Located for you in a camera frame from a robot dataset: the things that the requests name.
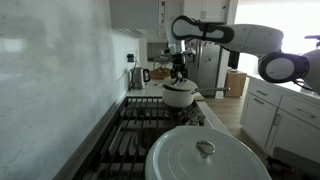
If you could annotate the wooden box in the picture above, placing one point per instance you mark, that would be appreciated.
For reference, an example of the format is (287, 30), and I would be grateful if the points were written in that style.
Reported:
(235, 83)

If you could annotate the wooden cutting board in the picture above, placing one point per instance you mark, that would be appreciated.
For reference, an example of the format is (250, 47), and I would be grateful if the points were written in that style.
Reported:
(199, 97)

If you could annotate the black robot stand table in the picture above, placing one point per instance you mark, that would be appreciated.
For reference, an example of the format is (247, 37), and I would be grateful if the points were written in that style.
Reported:
(293, 160)

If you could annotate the large white casserole lid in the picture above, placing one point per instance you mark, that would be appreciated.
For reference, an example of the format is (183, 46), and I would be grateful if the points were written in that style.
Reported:
(180, 160)

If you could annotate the range hood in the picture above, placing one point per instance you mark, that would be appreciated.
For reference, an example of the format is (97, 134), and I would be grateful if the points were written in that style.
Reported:
(133, 15)

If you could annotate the steel electric kettle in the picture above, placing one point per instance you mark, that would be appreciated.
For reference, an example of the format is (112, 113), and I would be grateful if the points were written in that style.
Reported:
(137, 78)

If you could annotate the black wall plug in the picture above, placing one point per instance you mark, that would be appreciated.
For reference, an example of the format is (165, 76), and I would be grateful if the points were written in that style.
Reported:
(130, 58)

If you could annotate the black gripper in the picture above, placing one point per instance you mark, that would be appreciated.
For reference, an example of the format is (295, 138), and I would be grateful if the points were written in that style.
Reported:
(178, 61)

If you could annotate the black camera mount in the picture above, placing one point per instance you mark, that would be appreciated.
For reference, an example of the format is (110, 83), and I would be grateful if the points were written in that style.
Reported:
(315, 37)

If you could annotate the stainless steel refrigerator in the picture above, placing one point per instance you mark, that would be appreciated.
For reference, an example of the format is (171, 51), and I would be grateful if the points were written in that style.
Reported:
(208, 66)

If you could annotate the white kitchen island cabinets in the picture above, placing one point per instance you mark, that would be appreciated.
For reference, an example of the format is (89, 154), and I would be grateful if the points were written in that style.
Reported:
(286, 130)

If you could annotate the white upper cabinets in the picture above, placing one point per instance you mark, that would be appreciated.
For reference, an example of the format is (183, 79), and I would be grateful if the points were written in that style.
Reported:
(213, 8)

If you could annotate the wooden tray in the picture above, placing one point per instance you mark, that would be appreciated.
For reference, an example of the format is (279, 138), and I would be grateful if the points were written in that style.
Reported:
(160, 74)

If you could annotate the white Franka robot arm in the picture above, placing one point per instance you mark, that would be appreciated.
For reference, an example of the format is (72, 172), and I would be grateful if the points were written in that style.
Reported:
(260, 36)

